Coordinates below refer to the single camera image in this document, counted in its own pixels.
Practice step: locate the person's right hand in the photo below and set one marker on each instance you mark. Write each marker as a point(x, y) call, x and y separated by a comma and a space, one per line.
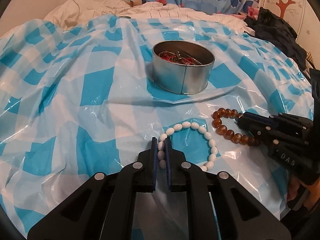
point(295, 188)

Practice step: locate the small tan object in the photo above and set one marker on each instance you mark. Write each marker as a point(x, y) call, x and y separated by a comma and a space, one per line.
point(135, 3)

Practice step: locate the black garment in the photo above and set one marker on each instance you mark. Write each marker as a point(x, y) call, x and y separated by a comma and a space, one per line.
point(275, 30)

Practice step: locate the round metal tin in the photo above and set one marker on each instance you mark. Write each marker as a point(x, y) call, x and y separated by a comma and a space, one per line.
point(182, 80)

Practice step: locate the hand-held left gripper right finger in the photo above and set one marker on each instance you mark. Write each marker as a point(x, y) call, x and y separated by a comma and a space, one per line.
point(168, 160)

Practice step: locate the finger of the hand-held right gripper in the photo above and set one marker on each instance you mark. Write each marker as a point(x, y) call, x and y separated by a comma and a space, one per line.
point(252, 120)
point(268, 136)

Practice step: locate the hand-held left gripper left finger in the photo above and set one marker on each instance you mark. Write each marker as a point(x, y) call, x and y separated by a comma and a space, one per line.
point(154, 160)

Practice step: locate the white duvet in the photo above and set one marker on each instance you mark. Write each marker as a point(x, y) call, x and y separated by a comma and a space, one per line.
point(162, 10)

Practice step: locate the blue checked plastic sheet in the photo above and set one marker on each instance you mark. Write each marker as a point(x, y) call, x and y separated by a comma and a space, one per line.
point(75, 92)

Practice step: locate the jewelry heap inside tin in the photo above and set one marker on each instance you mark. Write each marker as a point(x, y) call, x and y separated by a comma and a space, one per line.
point(180, 58)

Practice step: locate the pink cloth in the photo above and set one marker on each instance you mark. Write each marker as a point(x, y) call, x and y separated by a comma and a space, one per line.
point(250, 12)

